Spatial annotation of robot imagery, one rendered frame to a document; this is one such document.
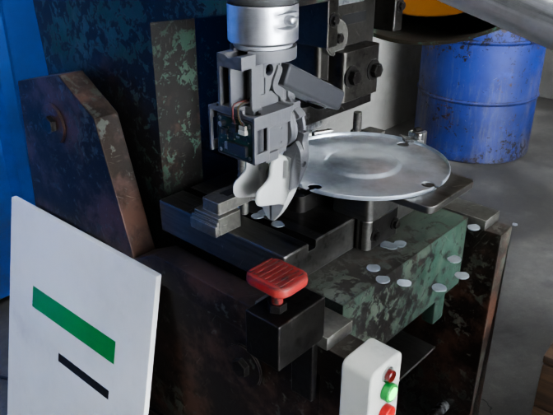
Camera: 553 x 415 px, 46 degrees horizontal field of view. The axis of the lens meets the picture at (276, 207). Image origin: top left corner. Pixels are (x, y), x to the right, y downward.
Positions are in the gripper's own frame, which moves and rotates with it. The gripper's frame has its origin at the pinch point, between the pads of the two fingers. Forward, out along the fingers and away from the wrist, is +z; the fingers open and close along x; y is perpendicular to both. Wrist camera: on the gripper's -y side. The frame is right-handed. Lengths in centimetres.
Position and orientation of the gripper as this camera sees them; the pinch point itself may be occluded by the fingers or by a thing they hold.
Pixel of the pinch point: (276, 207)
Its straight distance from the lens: 78.9
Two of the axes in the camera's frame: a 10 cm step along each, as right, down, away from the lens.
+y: -6.8, 3.2, -6.6
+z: 0.0, 9.0, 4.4
